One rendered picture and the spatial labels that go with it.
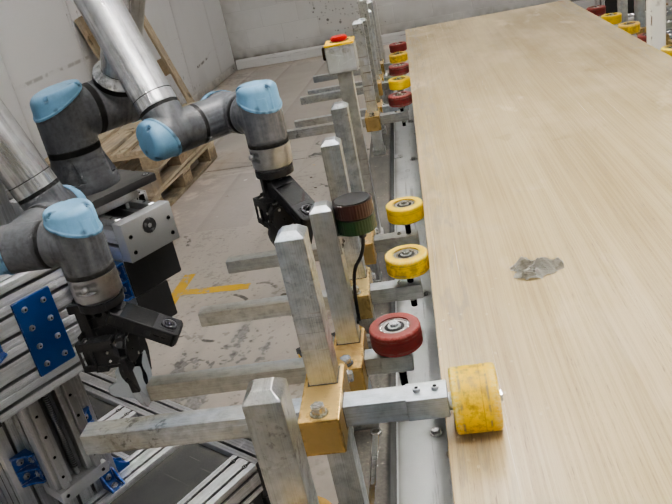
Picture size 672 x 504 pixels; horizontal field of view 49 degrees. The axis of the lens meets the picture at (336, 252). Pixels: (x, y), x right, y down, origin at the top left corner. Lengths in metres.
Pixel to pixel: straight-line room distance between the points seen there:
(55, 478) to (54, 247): 0.93
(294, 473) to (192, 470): 1.45
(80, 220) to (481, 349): 0.60
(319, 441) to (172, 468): 1.30
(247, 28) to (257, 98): 8.07
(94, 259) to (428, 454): 0.65
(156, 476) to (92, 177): 0.87
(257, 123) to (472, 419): 0.67
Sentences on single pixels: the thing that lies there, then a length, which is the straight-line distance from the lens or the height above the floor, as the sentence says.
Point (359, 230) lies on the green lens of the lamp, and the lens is 1.08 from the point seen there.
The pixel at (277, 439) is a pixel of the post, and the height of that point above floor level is 1.09.
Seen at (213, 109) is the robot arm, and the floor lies 1.22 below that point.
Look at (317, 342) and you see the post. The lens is 0.89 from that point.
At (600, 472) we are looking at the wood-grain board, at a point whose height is 0.90.
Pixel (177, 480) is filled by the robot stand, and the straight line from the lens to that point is 2.11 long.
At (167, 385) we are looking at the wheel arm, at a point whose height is 0.86.
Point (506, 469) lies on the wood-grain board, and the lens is 0.87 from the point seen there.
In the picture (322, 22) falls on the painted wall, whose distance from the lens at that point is 9.16.
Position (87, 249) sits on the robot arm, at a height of 1.12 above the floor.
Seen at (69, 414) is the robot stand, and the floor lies 0.53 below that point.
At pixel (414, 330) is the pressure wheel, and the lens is 1.12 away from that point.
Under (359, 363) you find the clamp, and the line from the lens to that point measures 1.13.
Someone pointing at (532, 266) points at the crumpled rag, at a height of 0.91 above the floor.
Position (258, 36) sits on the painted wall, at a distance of 9.34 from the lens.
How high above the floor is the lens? 1.49
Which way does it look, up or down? 24 degrees down
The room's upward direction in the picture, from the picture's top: 12 degrees counter-clockwise
